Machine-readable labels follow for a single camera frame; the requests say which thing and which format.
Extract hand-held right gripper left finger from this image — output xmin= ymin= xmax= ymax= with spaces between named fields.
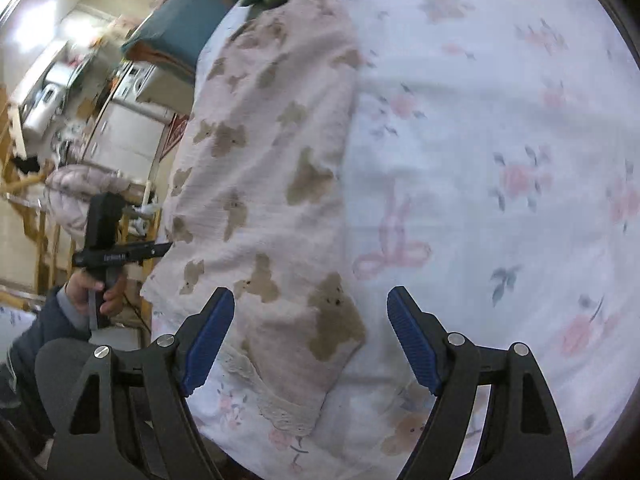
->
xmin=52 ymin=287 xmax=236 ymax=480

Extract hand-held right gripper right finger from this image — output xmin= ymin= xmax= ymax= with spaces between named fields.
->
xmin=387 ymin=286 xmax=574 ymax=480

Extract pink bear print pants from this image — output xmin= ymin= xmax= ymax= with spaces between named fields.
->
xmin=139 ymin=0 xmax=369 ymax=436

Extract person's left forearm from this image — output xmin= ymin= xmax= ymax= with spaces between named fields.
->
xmin=0 ymin=285 xmax=93 ymax=441

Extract person's left hand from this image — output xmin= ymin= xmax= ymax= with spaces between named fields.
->
xmin=65 ymin=270 xmax=128 ymax=318

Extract pink quilted blanket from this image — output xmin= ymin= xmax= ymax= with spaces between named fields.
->
xmin=46 ymin=164 xmax=132 ymax=244

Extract wooden rack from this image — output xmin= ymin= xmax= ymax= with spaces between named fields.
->
xmin=0 ymin=100 xmax=91 ymax=301

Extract white drawer cabinet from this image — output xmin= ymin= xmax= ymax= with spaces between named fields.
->
xmin=80 ymin=60 xmax=196 ymax=196

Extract floral white bed sheet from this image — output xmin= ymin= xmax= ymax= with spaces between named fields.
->
xmin=150 ymin=0 xmax=640 ymax=480

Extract teal pillow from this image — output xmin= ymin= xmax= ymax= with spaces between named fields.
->
xmin=122 ymin=0 xmax=251 ymax=79

